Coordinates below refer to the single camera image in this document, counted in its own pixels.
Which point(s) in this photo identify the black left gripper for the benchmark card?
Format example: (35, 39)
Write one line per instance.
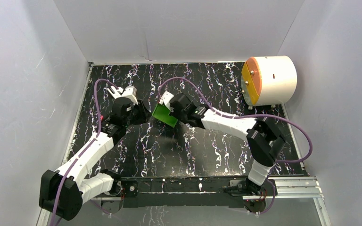
(142, 113)

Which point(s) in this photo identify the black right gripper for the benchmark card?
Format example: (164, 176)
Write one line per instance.
(174, 113)

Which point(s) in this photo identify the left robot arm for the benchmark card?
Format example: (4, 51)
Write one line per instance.
(75, 169)

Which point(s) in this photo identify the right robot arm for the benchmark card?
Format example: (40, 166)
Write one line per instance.
(263, 136)

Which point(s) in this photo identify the small white plastic clip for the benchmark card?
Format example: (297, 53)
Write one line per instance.
(115, 92)

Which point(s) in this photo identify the white cylinder with coloured face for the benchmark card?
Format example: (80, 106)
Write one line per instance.
(269, 80)

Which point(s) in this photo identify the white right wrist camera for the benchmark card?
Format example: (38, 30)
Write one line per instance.
(165, 100)

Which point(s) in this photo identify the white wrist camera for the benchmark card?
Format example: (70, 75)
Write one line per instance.
(165, 100)
(130, 93)

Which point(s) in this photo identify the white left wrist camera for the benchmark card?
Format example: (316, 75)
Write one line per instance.
(130, 93)

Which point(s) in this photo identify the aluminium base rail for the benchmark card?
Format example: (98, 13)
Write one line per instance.
(280, 187)

